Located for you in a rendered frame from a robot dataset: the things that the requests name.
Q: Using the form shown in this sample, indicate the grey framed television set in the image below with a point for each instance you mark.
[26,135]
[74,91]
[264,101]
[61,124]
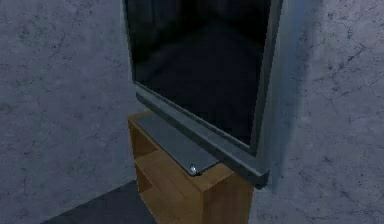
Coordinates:
[200,66]

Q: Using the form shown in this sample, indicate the brown wooden television stand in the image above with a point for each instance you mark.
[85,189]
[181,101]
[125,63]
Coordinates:
[186,196]

